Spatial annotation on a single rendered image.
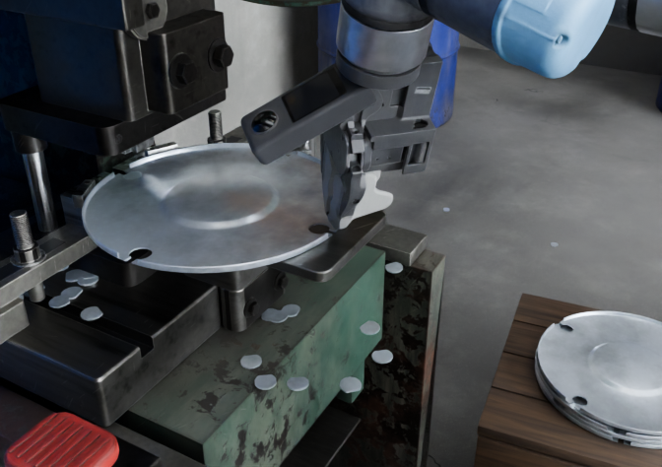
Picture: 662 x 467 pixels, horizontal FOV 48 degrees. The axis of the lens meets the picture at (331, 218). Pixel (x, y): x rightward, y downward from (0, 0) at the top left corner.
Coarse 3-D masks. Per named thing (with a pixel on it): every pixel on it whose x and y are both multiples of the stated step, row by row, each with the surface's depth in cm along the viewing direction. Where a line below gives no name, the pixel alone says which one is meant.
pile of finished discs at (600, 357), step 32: (576, 320) 129; (608, 320) 129; (640, 320) 129; (544, 352) 121; (576, 352) 121; (608, 352) 120; (640, 352) 120; (544, 384) 116; (576, 384) 115; (608, 384) 114; (640, 384) 114; (576, 416) 110; (608, 416) 109; (640, 416) 109
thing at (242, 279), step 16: (352, 224) 77; (368, 224) 77; (384, 224) 79; (336, 240) 74; (352, 240) 74; (368, 240) 76; (304, 256) 72; (320, 256) 72; (336, 256) 72; (352, 256) 73; (224, 272) 79; (240, 272) 79; (256, 272) 82; (272, 272) 85; (288, 272) 71; (304, 272) 70; (320, 272) 69; (336, 272) 71; (224, 288) 80; (240, 288) 80; (256, 288) 82; (272, 288) 86; (224, 304) 81; (240, 304) 81; (256, 304) 82; (224, 320) 82; (240, 320) 82
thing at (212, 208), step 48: (240, 144) 94; (96, 192) 83; (144, 192) 83; (192, 192) 82; (240, 192) 82; (288, 192) 83; (96, 240) 73; (144, 240) 74; (192, 240) 74; (240, 240) 74; (288, 240) 74
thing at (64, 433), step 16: (48, 416) 56; (64, 416) 56; (32, 432) 54; (48, 432) 54; (64, 432) 54; (80, 432) 54; (96, 432) 54; (16, 448) 53; (32, 448) 53; (48, 448) 53; (64, 448) 53; (80, 448) 53; (96, 448) 53; (112, 448) 53; (16, 464) 52; (32, 464) 52; (48, 464) 51; (64, 464) 51; (80, 464) 51; (96, 464) 52; (112, 464) 53
